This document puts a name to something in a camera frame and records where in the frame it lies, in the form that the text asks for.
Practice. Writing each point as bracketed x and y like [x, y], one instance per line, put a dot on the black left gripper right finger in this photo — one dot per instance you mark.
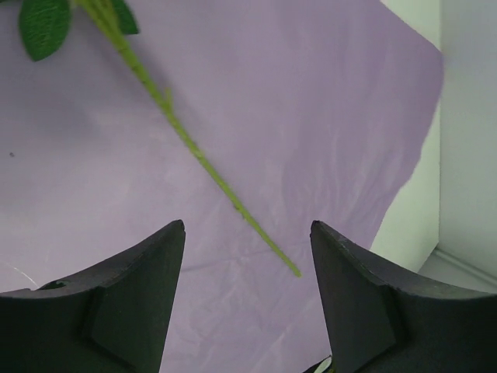
[381, 317]

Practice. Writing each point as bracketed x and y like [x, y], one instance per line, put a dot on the purple tissue paper sheet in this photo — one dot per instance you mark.
[311, 110]

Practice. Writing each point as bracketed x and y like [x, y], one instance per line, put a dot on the pink artificial flower bunch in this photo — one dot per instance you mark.
[43, 28]

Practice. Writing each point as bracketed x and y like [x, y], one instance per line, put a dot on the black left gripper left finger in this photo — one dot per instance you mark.
[111, 317]

